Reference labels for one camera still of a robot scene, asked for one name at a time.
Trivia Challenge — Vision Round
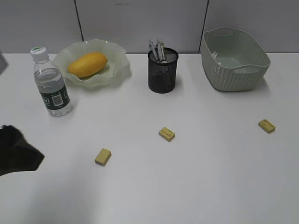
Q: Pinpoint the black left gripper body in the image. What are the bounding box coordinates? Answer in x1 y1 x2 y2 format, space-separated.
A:
0 125 44 176

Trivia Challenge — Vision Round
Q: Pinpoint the clear plastic water bottle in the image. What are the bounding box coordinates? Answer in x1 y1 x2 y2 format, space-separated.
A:
30 46 73 117

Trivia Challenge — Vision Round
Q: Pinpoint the yellow mango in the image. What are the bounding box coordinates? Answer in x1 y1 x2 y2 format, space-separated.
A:
68 52 108 78

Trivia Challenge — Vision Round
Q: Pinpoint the blue clip grey grip pen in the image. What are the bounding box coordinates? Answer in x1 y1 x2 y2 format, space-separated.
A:
149 39 158 62

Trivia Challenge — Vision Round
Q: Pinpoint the grey grip white pen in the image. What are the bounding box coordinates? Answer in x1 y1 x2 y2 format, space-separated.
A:
158 38 166 63

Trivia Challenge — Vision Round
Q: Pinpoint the beige grip white pen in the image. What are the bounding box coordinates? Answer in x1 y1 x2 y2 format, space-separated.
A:
156 41 163 63

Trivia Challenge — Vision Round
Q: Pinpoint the white waste paper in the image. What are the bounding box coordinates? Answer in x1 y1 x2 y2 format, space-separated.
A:
211 51 221 65

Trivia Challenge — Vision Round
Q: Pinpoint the pale green wavy plate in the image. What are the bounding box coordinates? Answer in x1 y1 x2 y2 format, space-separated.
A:
53 39 131 87

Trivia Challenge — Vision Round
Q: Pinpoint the yellow eraser with label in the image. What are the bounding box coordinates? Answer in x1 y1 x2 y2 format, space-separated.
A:
159 127 175 142

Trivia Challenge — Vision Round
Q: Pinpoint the black mesh pen holder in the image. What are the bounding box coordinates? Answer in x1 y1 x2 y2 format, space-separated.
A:
148 48 178 94

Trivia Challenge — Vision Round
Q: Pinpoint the pale green plastic basket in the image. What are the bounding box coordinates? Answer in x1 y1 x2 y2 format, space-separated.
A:
201 27 271 92

